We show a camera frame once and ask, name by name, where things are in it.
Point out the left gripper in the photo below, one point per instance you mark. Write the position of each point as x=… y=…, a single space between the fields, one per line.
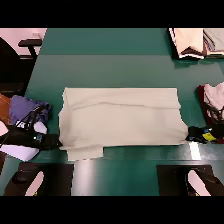
x=51 y=141

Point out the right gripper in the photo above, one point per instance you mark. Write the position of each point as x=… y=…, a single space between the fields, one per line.
x=195 y=134

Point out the cream T-shirt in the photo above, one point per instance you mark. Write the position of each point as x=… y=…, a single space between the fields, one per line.
x=123 y=120

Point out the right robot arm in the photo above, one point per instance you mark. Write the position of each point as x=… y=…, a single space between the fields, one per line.
x=200 y=181

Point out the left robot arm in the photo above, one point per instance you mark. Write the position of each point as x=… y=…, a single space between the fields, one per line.
x=20 y=136

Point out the pink garment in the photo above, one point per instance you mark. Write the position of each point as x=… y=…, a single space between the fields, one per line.
x=215 y=98

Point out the purple garment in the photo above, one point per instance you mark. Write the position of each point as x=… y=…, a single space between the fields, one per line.
x=23 y=108

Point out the brown garment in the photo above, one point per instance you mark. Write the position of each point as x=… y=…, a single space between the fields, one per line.
x=4 y=108

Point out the black chair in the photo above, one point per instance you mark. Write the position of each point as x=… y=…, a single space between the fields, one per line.
x=11 y=70

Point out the cream garment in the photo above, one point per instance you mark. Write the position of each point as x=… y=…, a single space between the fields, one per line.
x=189 y=38

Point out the grey garment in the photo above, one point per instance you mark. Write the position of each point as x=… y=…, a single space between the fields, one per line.
x=215 y=40

